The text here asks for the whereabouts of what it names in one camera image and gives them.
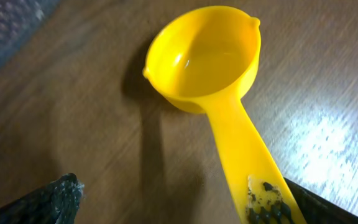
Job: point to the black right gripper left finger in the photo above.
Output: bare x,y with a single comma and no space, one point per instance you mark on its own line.
55,203

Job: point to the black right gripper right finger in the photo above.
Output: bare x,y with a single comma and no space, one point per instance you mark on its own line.
317,210

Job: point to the yellow measuring scoop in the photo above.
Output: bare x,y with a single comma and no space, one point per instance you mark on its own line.
205,61

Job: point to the clear container of red beans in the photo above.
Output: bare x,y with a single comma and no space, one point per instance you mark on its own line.
19,20

